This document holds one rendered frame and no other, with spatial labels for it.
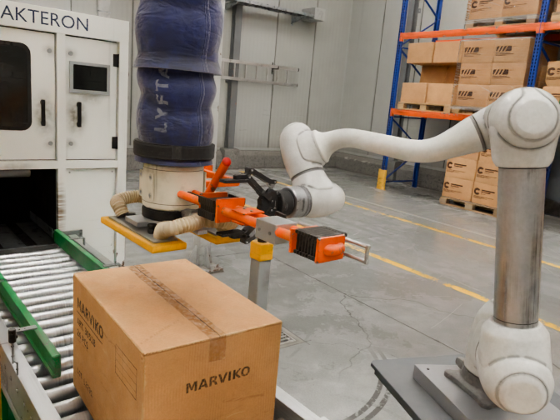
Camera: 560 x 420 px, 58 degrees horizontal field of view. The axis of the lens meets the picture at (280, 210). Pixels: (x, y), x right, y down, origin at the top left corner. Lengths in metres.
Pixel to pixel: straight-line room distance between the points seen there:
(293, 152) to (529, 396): 0.85
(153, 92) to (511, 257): 0.97
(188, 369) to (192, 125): 0.62
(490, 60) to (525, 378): 8.08
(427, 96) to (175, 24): 8.66
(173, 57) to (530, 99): 0.84
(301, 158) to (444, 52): 8.37
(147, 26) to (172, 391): 0.91
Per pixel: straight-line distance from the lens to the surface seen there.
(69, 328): 2.35
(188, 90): 1.36
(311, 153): 1.46
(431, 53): 9.91
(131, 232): 1.43
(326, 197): 1.43
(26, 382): 1.90
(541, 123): 1.19
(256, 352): 1.42
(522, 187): 1.26
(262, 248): 1.96
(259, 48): 11.74
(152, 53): 1.38
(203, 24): 1.38
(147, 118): 1.39
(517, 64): 8.90
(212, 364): 1.36
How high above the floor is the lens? 1.54
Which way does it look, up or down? 12 degrees down
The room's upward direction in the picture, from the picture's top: 5 degrees clockwise
